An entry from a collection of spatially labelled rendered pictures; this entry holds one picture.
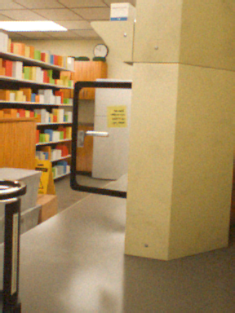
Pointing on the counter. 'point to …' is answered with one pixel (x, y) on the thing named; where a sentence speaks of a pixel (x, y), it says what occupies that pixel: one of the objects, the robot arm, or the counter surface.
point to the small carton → (122, 11)
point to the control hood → (117, 37)
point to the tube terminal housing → (181, 128)
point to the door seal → (74, 140)
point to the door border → (77, 131)
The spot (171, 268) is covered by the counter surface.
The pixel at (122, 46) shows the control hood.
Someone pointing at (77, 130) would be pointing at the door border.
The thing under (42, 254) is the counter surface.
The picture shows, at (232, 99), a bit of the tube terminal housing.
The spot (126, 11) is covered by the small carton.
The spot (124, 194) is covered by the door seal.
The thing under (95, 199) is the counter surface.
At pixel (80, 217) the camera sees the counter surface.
